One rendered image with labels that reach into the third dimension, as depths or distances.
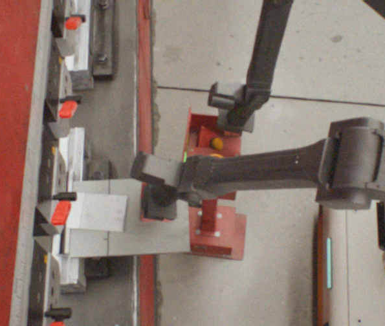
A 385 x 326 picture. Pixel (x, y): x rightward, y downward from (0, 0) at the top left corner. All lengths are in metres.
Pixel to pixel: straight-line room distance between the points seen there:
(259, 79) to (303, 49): 1.50
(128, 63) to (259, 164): 0.84
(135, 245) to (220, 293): 1.03
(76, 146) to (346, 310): 1.10
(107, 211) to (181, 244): 0.18
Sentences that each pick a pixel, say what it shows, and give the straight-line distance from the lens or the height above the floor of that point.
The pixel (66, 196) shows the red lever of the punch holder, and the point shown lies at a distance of 0.93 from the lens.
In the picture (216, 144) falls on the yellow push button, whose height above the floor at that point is 0.73.
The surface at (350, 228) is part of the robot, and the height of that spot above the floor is 0.28.
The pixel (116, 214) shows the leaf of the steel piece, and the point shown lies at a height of 1.00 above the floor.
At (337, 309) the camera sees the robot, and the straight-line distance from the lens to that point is 1.92.
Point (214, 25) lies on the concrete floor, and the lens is 2.75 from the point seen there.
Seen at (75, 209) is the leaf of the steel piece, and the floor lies 1.00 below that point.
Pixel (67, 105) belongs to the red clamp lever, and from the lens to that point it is 0.97.
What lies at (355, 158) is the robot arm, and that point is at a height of 1.55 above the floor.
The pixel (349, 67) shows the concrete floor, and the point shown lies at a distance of 2.70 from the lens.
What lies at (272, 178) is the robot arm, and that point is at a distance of 0.75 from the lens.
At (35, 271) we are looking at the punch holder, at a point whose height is 1.32.
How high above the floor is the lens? 2.11
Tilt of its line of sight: 65 degrees down
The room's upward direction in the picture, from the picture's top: 1 degrees counter-clockwise
